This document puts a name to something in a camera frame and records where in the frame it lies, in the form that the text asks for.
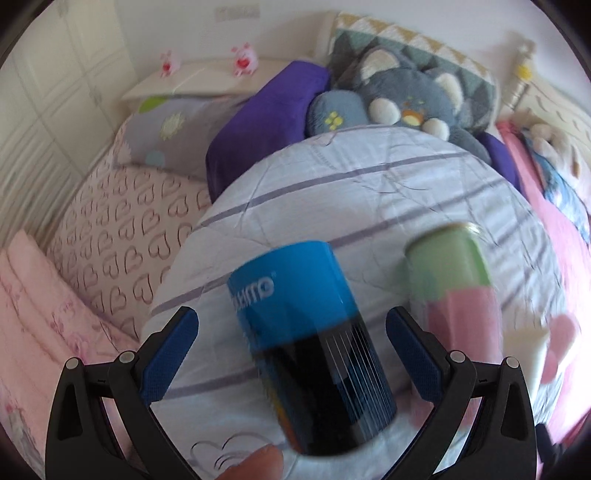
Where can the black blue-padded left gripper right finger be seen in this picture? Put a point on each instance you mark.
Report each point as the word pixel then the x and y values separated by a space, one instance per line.
pixel 501 443

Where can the wall socket panel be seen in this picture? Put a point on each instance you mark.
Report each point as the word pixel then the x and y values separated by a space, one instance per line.
pixel 237 12

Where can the pink plastic cup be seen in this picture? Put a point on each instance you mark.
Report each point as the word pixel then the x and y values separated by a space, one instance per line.
pixel 563 332

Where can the white paper cup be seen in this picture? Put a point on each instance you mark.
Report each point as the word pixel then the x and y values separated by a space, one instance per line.
pixel 529 347

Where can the heart patterned bed sheet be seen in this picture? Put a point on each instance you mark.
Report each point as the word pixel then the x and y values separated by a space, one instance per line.
pixel 119 236

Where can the pink and green tin can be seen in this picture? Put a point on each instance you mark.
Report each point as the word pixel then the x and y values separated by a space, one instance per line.
pixel 451 292

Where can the cream wooden headboard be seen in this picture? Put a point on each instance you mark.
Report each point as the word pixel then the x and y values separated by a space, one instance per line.
pixel 527 99

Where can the diamond patterned quilted cushion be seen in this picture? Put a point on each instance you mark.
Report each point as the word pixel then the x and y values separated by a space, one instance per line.
pixel 352 36

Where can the purple pillow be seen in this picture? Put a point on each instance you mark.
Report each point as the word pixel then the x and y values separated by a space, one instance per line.
pixel 269 121

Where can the grey flower patterned pillow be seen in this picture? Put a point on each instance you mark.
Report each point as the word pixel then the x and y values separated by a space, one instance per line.
pixel 173 134

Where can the white bedside table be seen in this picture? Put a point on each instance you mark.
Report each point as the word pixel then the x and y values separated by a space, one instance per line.
pixel 208 78

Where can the light blue pillow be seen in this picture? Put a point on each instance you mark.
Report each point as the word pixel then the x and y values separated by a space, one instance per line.
pixel 557 191

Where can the pink bed cover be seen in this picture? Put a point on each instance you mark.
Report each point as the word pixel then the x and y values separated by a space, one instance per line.
pixel 574 262

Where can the white plush dog toy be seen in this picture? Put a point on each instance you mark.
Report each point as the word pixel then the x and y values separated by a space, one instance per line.
pixel 553 144

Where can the left pink rabbit figurine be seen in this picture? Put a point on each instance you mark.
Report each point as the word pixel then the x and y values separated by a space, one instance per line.
pixel 170 64

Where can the right pink rabbit figurine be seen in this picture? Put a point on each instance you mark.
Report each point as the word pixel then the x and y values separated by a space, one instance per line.
pixel 246 60

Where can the pink rabbit figurine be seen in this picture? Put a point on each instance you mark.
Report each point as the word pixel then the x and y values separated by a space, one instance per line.
pixel 246 60
pixel 170 64

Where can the blue and black tin cup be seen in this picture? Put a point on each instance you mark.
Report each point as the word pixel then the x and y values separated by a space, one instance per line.
pixel 312 348

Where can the person's left hand thumb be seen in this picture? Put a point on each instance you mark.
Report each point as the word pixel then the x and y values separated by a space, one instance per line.
pixel 264 464

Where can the white wardrobe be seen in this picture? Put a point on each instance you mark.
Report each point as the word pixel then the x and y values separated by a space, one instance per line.
pixel 61 89

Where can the grey cat plush toy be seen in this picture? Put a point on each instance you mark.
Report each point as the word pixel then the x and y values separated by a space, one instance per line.
pixel 388 89

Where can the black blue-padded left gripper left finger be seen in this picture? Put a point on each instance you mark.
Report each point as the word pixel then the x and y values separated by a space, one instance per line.
pixel 81 443

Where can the pink folded blanket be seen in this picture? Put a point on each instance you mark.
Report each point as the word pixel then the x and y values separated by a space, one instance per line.
pixel 43 324

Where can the light blue striped quilt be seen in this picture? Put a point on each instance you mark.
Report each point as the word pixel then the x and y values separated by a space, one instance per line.
pixel 367 192

